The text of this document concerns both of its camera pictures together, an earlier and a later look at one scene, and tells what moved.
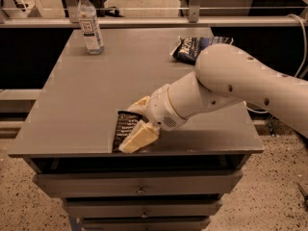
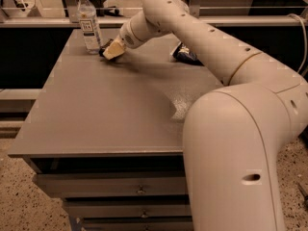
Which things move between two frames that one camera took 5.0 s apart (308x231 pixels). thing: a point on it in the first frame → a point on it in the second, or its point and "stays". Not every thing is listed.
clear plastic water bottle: x=88 y=17 stays
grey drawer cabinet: x=176 y=182 stays
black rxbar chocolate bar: x=125 y=122 → x=109 y=42
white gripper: x=160 y=107 → x=127 y=36
